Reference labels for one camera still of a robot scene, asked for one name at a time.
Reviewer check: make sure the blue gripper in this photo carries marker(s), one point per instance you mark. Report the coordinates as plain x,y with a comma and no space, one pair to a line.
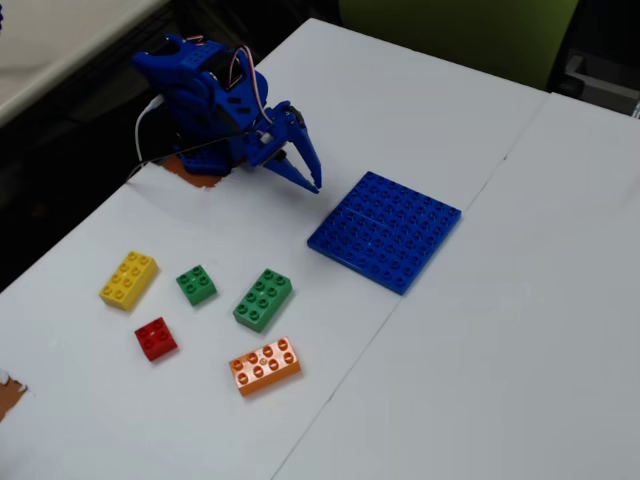
283,131

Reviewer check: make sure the green 2x2 toy block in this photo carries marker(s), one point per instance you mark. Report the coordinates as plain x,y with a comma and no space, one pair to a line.
196,285

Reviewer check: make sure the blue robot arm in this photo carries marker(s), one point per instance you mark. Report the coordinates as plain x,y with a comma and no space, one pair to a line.
197,100

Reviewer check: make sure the green 2x4 toy block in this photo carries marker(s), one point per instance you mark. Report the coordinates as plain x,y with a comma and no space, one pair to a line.
262,300

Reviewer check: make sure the orange 2x4 toy block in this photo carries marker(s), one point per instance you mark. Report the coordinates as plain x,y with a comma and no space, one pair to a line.
265,367

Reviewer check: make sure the yellow 2x4 toy block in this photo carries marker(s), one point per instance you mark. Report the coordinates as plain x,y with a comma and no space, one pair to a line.
127,281

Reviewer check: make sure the red 2x2 toy block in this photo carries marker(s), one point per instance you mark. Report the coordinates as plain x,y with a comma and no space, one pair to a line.
156,339

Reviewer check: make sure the blue 8x8 studded baseplate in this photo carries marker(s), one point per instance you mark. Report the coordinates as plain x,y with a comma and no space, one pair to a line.
385,232

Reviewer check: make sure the green partition panel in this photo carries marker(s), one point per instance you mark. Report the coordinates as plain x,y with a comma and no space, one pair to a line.
450,35

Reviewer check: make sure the white side table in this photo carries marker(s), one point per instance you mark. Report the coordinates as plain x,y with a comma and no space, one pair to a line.
55,45

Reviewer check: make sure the grey black box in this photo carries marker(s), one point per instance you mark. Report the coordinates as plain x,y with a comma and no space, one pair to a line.
595,82

